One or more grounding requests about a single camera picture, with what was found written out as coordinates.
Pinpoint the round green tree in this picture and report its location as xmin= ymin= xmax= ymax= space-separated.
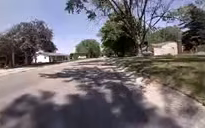
xmin=75 ymin=39 xmax=102 ymax=59

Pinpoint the dense green tree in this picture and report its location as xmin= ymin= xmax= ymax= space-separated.
xmin=99 ymin=14 xmax=139 ymax=58

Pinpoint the grey asphalt road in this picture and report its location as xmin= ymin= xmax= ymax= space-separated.
xmin=0 ymin=58 xmax=191 ymax=128

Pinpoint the large bare-branched tree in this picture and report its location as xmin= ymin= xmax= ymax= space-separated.
xmin=65 ymin=0 xmax=191 ymax=57

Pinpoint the white house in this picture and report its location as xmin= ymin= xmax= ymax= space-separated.
xmin=33 ymin=50 xmax=70 ymax=64

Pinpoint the beige building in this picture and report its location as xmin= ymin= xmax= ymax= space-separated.
xmin=151 ymin=40 xmax=184 ymax=57

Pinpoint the row of distant trees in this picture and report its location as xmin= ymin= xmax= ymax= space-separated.
xmin=146 ymin=25 xmax=184 ymax=45

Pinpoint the pale concrete kerb strip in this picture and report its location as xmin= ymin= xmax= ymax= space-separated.
xmin=104 ymin=58 xmax=205 ymax=128

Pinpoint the large dark leafy tree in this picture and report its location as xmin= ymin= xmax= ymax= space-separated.
xmin=0 ymin=19 xmax=58 ymax=68

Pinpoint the grass lawn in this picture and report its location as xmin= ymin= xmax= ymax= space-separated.
xmin=110 ymin=54 xmax=205 ymax=111

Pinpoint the pale sidewalk strip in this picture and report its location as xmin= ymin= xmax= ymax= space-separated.
xmin=0 ymin=61 xmax=71 ymax=80

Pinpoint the dark evergreen tree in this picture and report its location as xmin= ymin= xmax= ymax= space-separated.
xmin=176 ymin=2 xmax=205 ymax=53

